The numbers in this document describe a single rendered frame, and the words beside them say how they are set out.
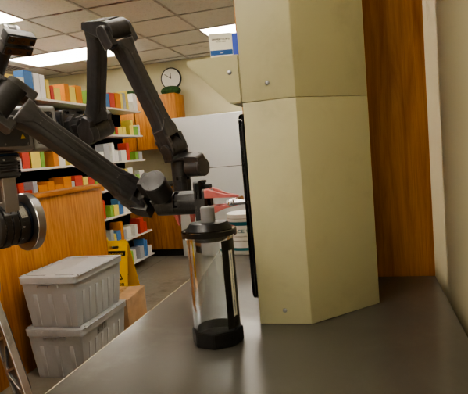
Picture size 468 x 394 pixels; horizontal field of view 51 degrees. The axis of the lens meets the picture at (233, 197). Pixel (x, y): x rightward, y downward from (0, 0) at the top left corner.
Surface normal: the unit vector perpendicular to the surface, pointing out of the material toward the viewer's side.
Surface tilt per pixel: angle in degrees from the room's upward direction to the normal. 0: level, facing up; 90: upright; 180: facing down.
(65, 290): 95
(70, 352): 96
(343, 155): 90
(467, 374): 0
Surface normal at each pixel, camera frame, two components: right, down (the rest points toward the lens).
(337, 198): 0.50, 0.04
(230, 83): -0.25, 0.11
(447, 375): -0.08, -0.99
